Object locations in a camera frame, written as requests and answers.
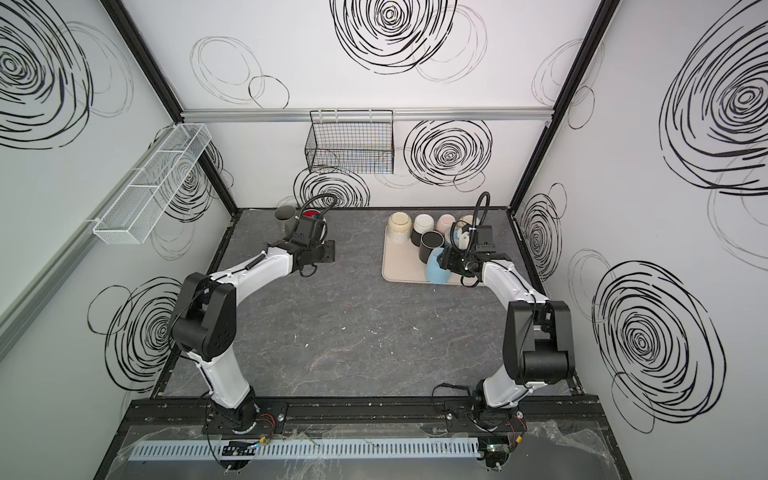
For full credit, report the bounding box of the white black mug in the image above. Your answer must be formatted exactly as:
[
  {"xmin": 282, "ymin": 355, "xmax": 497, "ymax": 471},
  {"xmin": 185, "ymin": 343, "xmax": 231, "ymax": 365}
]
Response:
[{"xmin": 410, "ymin": 213, "xmax": 435, "ymax": 247}]

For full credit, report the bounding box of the grey mug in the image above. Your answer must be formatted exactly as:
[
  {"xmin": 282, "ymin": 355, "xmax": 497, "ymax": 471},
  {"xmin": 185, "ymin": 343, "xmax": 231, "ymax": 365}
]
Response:
[{"xmin": 274, "ymin": 204, "xmax": 298, "ymax": 238}]

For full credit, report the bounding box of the white slotted cable duct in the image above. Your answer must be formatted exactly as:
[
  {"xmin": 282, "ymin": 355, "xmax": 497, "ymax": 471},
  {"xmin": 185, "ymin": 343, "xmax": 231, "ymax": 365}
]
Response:
[{"xmin": 128, "ymin": 438, "xmax": 481, "ymax": 462}]

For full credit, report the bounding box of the light blue mug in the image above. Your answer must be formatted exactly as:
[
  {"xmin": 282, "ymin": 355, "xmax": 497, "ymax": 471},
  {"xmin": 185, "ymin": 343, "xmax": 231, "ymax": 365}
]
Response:
[{"xmin": 425, "ymin": 247, "xmax": 452, "ymax": 285}]

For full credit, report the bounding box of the beige plastic tray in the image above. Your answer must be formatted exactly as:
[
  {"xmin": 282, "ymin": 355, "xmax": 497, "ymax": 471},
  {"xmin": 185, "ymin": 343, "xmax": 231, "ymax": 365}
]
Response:
[{"xmin": 381, "ymin": 230, "xmax": 462, "ymax": 286}]

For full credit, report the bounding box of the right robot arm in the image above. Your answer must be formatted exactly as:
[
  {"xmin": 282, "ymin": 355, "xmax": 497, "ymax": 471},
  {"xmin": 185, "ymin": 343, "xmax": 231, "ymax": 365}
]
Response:
[{"xmin": 438, "ymin": 221, "xmax": 576, "ymax": 409}]

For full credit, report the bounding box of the blue butterfly mug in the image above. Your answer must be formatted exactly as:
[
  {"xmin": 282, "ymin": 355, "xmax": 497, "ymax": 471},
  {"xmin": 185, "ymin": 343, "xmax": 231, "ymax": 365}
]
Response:
[{"xmin": 451, "ymin": 222, "xmax": 471, "ymax": 251}]

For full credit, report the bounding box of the black wire basket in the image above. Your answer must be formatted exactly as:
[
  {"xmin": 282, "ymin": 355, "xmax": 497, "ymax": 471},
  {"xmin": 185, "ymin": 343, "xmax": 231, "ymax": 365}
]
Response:
[{"xmin": 304, "ymin": 109, "xmax": 395, "ymax": 174}]

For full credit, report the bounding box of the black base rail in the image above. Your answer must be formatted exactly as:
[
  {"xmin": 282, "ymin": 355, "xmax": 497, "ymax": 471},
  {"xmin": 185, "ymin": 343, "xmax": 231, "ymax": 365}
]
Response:
[{"xmin": 122, "ymin": 395, "xmax": 604, "ymax": 431}]

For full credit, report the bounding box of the white red mug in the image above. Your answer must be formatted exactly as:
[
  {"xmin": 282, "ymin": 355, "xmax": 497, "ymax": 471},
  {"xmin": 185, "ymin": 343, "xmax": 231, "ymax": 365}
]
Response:
[{"xmin": 299, "ymin": 209, "xmax": 325, "ymax": 225}]

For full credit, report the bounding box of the cream speckled mug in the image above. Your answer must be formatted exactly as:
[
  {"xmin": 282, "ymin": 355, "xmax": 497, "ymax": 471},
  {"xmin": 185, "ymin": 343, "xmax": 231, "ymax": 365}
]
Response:
[{"xmin": 386, "ymin": 212, "xmax": 413, "ymax": 244}]

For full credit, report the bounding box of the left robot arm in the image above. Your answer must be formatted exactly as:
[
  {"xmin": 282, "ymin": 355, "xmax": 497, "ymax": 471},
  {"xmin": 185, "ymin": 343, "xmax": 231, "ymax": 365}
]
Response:
[{"xmin": 168, "ymin": 212, "xmax": 335, "ymax": 434}]

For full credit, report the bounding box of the pink mug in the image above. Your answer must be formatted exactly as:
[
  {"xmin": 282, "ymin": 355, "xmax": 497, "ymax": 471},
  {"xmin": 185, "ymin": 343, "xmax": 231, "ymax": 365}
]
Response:
[{"xmin": 435, "ymin": 214, "xmax": 456, "ymax": 236}]

